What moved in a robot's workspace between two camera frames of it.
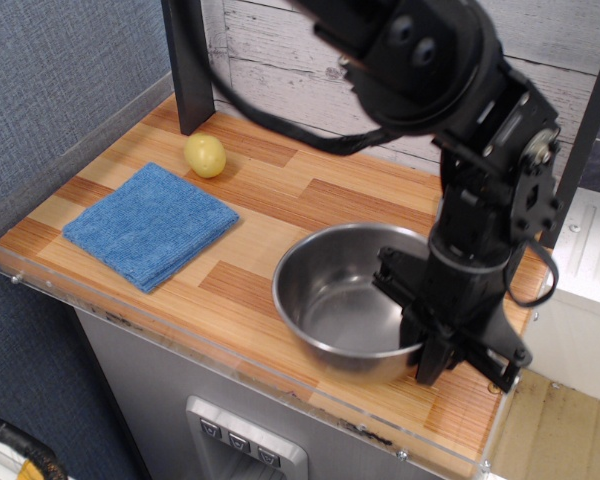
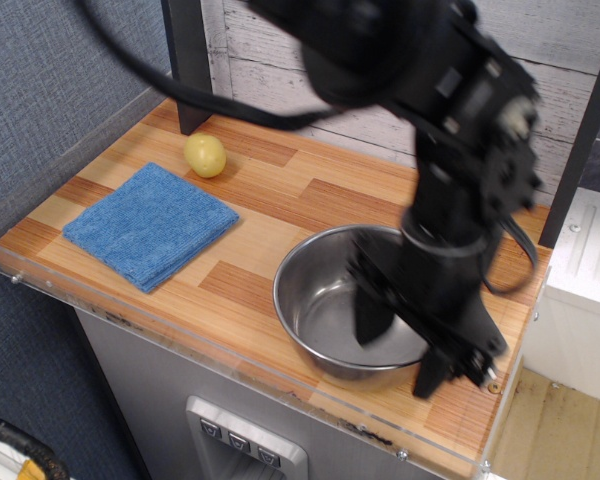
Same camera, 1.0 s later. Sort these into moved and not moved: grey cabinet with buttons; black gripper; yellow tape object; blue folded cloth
Moved: black gripper
Not moved: blue folded cloth; yellow tape object; grey cabinet with buttons
